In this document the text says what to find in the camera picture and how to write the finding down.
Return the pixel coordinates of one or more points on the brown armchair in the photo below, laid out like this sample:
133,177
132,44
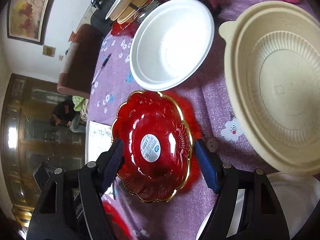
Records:
76,76

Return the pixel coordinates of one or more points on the framed wall painting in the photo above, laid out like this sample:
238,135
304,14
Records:
27,20

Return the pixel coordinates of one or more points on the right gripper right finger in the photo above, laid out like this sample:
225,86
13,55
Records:
209,164

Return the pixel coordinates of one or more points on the large white paper bowl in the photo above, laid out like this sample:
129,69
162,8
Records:
298,197

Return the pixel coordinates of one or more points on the white paper booklet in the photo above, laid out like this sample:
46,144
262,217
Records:
98,140

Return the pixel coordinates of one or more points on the seated person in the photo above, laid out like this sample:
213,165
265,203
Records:
65,114

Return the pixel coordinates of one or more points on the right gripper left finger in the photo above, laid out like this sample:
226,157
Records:
112,163

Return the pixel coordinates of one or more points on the purple floral tablecloth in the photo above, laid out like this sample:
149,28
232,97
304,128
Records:
206,90

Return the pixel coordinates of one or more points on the white shallow paper plate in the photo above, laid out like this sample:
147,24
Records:
171,44

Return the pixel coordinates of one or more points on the beige ribbed plastic bowl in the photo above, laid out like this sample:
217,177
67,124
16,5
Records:
272,76

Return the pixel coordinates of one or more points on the stacked plates in rack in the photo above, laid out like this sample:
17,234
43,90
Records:
123,11

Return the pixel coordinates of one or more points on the red glass flower plate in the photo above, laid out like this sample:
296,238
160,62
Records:
158,146

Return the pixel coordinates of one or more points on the red plate under stack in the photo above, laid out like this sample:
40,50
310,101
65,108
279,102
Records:
125,29

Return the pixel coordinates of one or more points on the black pen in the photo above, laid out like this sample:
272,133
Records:
101,69

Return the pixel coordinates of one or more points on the dark wooden cabinet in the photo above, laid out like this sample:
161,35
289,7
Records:
28,140

